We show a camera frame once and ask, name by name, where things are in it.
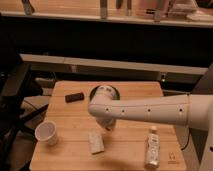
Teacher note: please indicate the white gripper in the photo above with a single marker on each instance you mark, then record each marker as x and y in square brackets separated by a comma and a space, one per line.
[108, 124]

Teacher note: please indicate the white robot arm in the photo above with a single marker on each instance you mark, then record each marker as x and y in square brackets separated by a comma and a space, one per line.
[194, 110]

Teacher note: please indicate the white sponge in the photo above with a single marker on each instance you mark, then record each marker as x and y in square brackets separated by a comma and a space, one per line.
[96, 143]

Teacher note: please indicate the green bowl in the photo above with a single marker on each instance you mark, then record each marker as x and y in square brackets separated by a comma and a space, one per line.
[111, 91]

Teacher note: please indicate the black rectangular block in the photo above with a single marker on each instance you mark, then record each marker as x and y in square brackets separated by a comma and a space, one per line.
[74, 97]

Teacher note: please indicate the white plastic bottle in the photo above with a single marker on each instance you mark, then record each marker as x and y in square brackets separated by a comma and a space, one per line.
[152, 157]

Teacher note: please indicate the white paper cup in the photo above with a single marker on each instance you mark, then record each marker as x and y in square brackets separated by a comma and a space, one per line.
[46, 132]

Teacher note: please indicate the black chair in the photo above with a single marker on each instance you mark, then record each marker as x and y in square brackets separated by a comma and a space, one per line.
[16, 88]

